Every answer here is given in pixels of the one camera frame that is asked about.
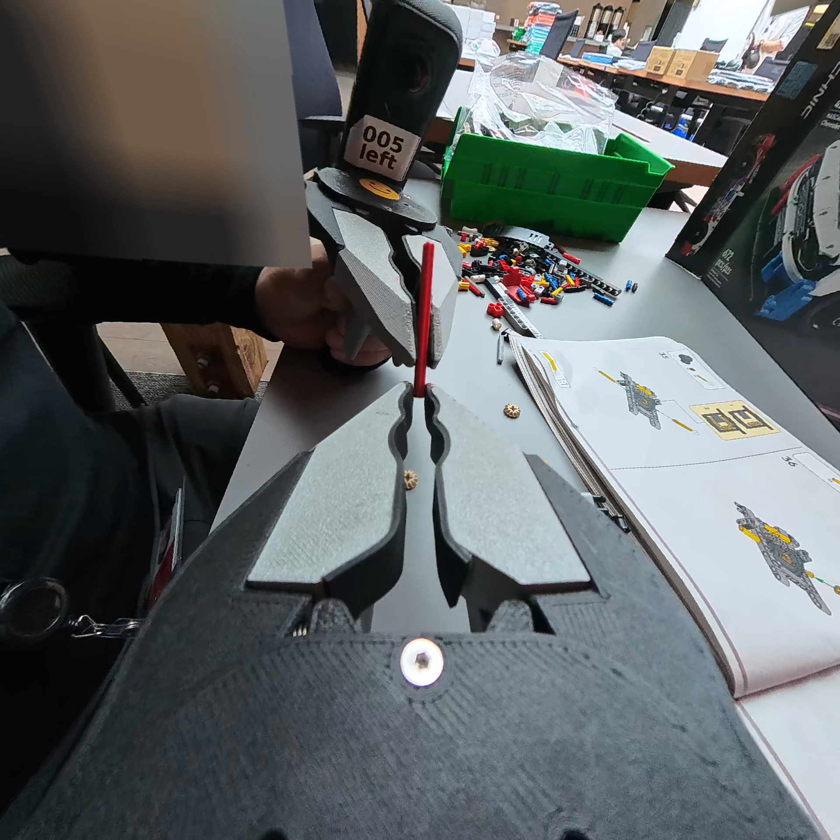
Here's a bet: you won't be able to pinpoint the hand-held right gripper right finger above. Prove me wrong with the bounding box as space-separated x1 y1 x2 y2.
424 382 595 633

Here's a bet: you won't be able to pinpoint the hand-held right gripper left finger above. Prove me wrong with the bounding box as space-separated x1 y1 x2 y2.
246 381 414 619

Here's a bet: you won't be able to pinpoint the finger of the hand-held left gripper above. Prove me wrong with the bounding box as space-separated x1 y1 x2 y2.
331 209 421 370
402 226 464 370

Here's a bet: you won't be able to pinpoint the red lego axle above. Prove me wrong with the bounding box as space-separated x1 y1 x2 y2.
412 241 436 400

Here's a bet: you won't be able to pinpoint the person's left forearm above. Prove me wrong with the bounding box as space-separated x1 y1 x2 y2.
0 248 280 342

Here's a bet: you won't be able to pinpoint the dark grey lego beam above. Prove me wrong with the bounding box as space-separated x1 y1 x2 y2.
503 277 534 326

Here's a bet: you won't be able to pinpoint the pile of loose lego pieces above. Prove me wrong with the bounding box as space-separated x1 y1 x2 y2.
456 225 641 309

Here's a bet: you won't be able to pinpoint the lego instruction booklet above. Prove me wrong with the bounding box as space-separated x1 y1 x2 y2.
508 335 840 840

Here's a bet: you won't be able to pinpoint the black lego set box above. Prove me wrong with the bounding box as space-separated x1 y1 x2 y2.
665 0 840 421

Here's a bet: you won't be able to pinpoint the person's left hand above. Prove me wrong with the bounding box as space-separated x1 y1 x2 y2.
255 252 395 370

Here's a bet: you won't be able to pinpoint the black office chair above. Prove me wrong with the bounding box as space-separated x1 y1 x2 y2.
282 0 368 173

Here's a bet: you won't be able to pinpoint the green plastic bin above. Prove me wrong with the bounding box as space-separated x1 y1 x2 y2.
441 107 676 244

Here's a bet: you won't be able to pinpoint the clear plastic bags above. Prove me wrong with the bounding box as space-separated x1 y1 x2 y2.
462 51 618 155

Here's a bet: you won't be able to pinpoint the ID badge card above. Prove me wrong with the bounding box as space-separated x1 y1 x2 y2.
147 486 188 611

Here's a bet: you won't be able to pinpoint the wooden table leg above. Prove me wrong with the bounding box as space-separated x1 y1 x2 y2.
161 322 270 400

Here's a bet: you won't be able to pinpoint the black badge reel with clip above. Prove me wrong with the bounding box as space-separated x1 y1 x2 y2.
0 576 142 643

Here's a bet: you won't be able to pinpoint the long wooden table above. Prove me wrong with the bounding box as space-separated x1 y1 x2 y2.
558 56 772 132

